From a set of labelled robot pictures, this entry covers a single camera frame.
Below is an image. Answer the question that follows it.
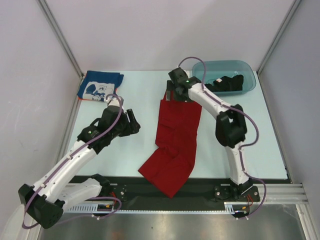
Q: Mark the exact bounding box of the right aluminium frame post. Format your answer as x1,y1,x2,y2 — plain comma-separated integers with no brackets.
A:
256,0,303,76

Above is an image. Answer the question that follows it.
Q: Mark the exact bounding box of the folded blue printed t shirt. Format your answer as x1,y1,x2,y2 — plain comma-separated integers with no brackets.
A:
77,70,124,102

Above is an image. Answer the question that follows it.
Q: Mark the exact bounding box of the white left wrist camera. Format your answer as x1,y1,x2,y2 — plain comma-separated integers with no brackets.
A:
105,96,124,107

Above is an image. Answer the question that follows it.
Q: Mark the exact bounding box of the white slotted cable duct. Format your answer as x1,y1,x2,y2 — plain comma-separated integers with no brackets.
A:
65,202,258,215

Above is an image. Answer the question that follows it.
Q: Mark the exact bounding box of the aluminium frame post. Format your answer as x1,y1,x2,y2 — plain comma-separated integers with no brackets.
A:
36,0,84,78
256,0,303,76

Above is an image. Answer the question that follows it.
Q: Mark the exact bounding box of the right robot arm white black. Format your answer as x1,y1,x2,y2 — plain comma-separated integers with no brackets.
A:
166,67,253,201

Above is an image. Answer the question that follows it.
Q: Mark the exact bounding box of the black t shirt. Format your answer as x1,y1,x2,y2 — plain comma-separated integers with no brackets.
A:
205,74,244,93

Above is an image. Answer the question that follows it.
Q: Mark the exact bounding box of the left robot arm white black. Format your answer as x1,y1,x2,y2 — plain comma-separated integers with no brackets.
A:
18,104,141,229

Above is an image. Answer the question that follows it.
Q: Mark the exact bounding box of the teal plastic bin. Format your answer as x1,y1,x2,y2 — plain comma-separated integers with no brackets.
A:
192,60,257,97

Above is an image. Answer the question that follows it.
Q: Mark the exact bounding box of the aluminium front frame rail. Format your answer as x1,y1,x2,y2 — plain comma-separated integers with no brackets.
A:
62,182,309,205

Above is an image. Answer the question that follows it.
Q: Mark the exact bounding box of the left aluminium frame post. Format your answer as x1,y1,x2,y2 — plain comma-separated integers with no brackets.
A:
36,0,84,78

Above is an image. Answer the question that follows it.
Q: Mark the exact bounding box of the red t shirt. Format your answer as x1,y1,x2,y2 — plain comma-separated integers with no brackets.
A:
138,96,202,198

